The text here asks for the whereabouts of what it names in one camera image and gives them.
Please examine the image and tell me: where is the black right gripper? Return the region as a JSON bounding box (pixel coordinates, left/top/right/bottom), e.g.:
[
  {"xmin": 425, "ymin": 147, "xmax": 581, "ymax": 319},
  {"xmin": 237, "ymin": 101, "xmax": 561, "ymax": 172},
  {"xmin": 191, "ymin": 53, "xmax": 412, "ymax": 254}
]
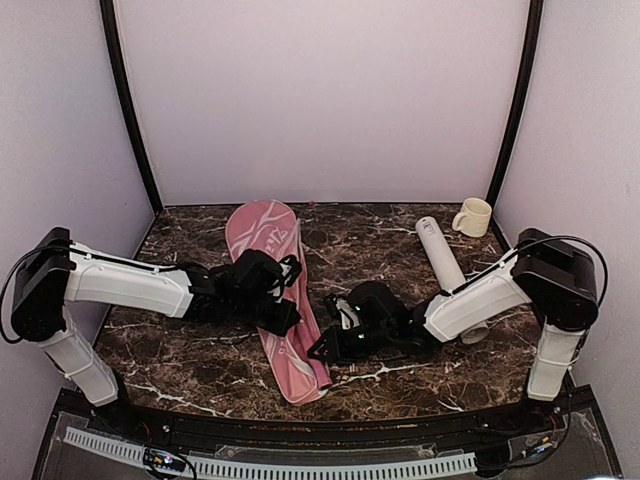
[{"xmin": 309, "ymin": 322, "xmax": 394, "ymax": 363}]

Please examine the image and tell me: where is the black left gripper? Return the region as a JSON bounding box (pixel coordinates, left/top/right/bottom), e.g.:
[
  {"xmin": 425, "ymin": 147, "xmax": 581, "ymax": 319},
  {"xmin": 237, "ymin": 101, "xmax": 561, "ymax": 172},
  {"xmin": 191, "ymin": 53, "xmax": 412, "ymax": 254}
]
[{"xmin": 230, "ymin": 296, "xmax": 302, "ymax": 339}]

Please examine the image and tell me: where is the pink racket cover bag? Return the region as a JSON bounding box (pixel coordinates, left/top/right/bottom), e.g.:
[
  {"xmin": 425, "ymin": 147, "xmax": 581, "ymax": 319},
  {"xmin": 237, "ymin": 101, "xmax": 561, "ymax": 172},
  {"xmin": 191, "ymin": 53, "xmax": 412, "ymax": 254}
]
[{"xmin": 225, "ymin": 200, "xmax": 331, "ymax": 406}]

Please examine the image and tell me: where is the white shuttlecock tube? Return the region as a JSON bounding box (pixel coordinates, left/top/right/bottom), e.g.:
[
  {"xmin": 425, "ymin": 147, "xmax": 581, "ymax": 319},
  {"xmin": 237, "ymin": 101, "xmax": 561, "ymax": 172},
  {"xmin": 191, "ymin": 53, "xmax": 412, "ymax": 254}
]
[{"xmin": 415, "ymin": 216, "xmax": 489, "ymax": 345}]

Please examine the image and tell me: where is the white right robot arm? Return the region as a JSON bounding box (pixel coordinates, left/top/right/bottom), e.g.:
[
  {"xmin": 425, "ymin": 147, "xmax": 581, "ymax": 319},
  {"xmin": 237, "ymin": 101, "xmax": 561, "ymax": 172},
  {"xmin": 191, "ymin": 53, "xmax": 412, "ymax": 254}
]
[{"xmin": 307, "ymin": 228, "xmax": 607, "ymax": 434}]

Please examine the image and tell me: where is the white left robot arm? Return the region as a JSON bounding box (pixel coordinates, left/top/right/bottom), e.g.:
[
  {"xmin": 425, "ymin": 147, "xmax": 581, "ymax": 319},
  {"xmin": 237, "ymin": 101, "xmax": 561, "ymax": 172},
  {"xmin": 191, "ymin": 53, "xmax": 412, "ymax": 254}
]
[{"xmin": 1, "ymin": 227, "xmax": 302, "ymax": 436}]

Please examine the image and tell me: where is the cream ceramic mug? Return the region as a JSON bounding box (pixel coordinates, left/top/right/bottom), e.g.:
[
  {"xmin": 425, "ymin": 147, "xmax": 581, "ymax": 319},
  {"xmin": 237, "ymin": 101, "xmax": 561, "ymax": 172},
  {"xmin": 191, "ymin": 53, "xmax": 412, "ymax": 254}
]
[{"xmin": 451, "ymin": 197, "xmax": 492, "ymax": 238}]

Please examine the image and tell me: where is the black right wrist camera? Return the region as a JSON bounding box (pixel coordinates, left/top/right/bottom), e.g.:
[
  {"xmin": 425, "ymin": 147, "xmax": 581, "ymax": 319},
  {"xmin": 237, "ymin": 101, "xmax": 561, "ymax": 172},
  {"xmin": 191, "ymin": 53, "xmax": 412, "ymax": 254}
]
[{"xmin": 323, "ymin": 294, "xmax": 361, "ymax": 330}]

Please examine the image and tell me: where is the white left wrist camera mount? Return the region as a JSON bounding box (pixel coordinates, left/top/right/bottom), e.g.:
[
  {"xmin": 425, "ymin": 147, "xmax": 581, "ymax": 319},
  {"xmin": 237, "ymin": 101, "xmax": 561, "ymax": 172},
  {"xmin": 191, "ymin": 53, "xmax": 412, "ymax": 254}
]
[{"xmin": 269, "ymin": 254, "xmax": 302, "ymax": 298}]

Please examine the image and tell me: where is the white slotted cable duct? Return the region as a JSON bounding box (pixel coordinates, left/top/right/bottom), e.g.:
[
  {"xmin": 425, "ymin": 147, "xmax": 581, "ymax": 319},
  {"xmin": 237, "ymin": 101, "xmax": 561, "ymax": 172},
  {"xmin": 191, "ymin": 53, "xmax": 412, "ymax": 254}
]
[{"xmin": 63, "ymin": 427, "xmax": 477, "ymax": 480}]

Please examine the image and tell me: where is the black front table rail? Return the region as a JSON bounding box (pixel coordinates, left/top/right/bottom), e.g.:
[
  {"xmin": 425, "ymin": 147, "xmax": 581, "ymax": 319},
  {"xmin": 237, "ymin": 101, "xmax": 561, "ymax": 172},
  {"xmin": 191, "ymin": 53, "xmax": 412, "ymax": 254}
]
[{"xmin": 127, "ymin": 403, "xmax": 565, "ymax": 450}]

